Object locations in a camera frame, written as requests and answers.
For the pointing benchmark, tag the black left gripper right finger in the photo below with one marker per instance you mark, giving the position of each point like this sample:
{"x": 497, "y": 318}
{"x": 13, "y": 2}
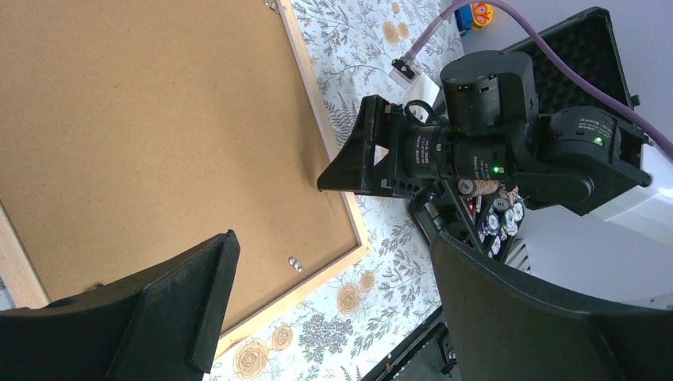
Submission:
{"x": 508, "y": 325}

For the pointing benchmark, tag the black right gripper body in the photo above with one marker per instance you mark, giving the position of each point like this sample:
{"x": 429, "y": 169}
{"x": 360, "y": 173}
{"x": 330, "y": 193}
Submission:
{"x": 491, "y": 102}

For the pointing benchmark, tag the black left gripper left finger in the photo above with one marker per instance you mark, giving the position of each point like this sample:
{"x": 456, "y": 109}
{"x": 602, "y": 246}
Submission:
{"x": 161, "y": 323}

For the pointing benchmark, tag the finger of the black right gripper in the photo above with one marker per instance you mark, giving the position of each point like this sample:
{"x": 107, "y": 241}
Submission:
{"x": 370, "y": 161}

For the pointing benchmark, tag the light wooden picture frame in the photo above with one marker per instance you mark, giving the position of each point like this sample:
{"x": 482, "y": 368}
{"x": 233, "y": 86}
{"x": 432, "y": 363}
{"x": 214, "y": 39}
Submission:
{"x": 310, "y": 105}

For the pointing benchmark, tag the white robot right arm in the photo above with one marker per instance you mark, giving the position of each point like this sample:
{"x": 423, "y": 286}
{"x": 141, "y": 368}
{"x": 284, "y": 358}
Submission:
{"x": 583, "y": 158}

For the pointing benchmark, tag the yellow butterfly toy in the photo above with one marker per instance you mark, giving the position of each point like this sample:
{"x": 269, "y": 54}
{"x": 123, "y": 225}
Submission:
{"x": 482, "y": 14}

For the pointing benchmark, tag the blue clip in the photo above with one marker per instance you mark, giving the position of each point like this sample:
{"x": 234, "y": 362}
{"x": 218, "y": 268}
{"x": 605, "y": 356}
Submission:
{"x": 464, "y": 19}

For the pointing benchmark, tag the black poker chip case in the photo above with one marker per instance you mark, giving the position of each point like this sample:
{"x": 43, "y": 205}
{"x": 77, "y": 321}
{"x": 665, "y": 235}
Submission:
{"x": 506, "y": 324}

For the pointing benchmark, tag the floral patterned table mat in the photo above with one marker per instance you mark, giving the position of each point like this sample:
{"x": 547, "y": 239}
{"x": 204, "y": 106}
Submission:
{"x": 344, "y": 328}

